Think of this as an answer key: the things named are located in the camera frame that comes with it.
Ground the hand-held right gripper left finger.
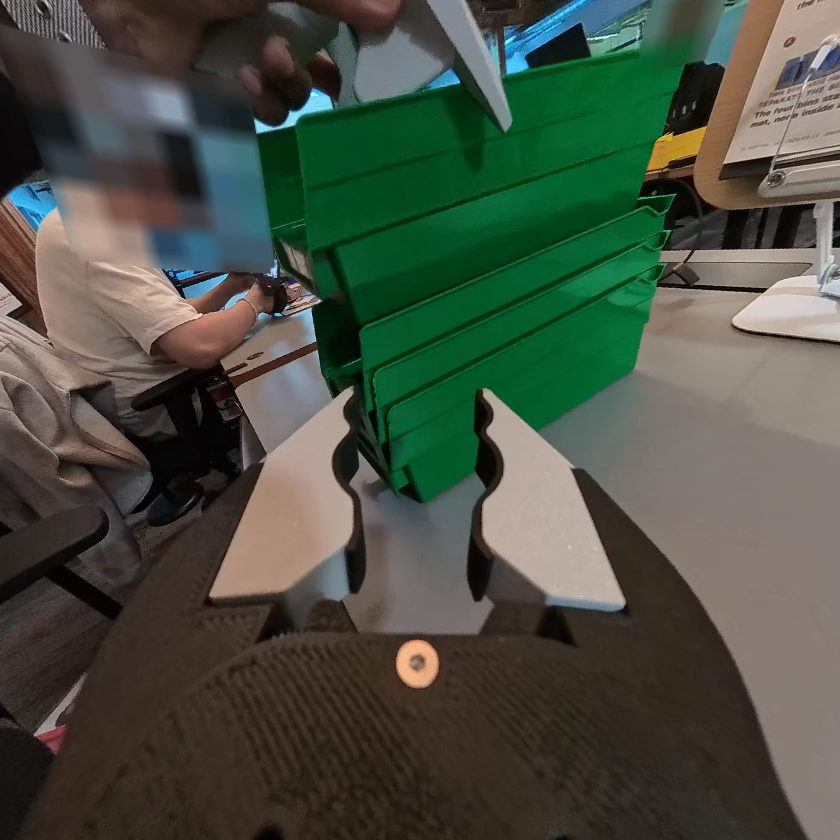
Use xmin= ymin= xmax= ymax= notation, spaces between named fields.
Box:
xmin=209 ymin=386 xmax=367 ymax=634

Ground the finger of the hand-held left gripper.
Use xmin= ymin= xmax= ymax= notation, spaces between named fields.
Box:
xmin=427 ymin=0 xmax=514 ymax=133

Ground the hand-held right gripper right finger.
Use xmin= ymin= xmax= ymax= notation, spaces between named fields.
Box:
xmin=467 ymin=387 xmax=627 ymax=614

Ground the person's left hand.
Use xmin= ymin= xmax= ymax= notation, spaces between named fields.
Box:
xmin=85 ymin=0 xmax=403 ymax=127

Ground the black office chair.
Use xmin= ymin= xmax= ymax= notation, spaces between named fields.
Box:
xmin=131 ymin=367 xmax=245 ymax=527
xmin=0 ymin=504 xmax=126 ymax=621

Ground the large yellow bin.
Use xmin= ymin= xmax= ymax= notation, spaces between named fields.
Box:
xmin=646 ymin=126 xmax=708 ymax=173

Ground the wooden document stand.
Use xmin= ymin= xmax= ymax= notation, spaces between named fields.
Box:
xmin=693 ymin=0 xmax=840 ymax=340

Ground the grey jacket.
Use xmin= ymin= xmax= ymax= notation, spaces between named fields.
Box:
xmin=0 ymin=314 xmax=153 ymax=592

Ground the black wrist strap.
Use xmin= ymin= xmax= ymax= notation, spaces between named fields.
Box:
xmin=257 ymin=274 xmax=290 ymax=317

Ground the black cable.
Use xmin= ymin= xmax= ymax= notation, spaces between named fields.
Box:
xmin=656 ymin=176 xmax=704 ymax=290

